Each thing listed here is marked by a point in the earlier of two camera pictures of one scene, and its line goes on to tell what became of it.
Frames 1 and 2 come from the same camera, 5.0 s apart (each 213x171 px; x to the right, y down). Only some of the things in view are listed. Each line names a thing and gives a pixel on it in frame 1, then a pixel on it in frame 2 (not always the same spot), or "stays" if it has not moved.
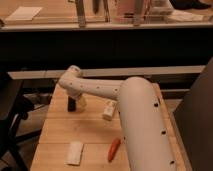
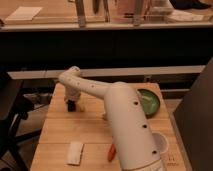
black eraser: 71,104 stays
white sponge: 74,153 stays
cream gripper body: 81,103 to 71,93
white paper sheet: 24,13 stays
